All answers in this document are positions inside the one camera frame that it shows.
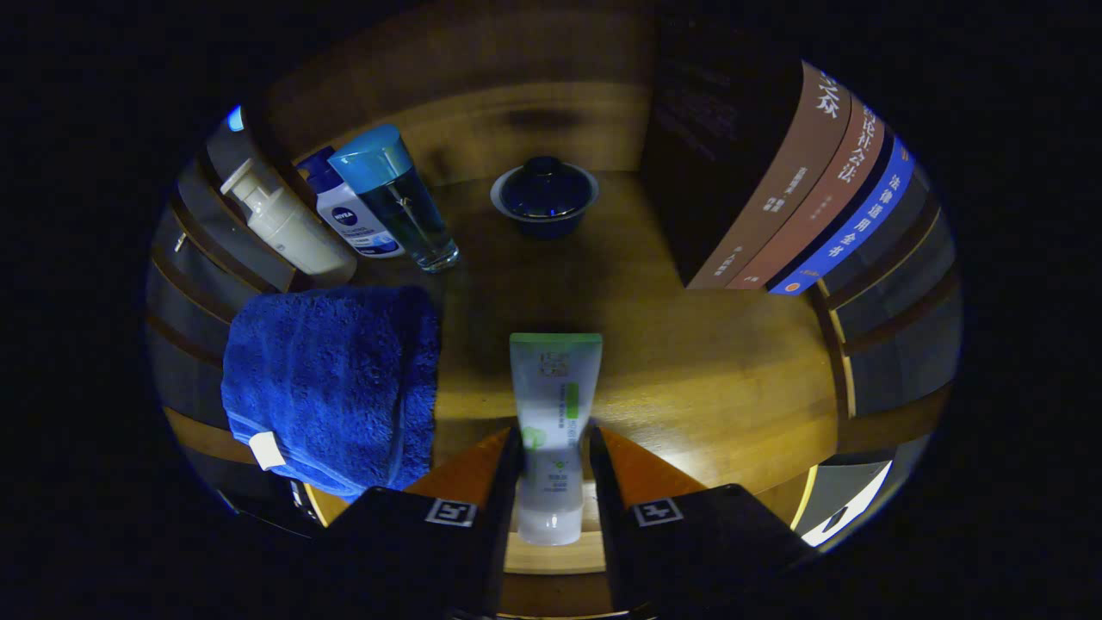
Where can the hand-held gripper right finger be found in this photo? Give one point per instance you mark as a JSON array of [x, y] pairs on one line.
[[604, 534]]

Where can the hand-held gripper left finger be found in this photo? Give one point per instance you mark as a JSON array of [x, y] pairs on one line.
[[504, 534]]

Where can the white tube with green end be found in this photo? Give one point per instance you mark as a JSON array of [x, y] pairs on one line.
[[555, 387]]

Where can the wooden countertop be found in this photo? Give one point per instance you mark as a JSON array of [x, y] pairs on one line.
[[689, 370]]

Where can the wooden cabinet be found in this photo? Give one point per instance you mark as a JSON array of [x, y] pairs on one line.
[[534, 112]]

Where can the folded blue towel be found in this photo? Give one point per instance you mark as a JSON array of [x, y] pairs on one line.
[[336, 387]]

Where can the dark blue lidded cup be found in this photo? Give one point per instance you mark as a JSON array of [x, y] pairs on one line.
[[544, 198]]

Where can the clear bottle teal cap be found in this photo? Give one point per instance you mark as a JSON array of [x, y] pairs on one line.
[[405, 207]]

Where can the white lotion bottle blue cap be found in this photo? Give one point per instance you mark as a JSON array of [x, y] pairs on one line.
[[353, 220]]

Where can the cream pump bottle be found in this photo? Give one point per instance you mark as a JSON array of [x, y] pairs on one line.
[[293, 232]]

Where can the dark brown book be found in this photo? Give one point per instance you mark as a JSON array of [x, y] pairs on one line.
[[775, 198]]

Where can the blue book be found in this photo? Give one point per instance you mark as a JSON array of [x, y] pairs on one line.
[[861, 224]]

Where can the reddish brown book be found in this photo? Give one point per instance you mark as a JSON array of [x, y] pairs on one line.
[[826, 198]]

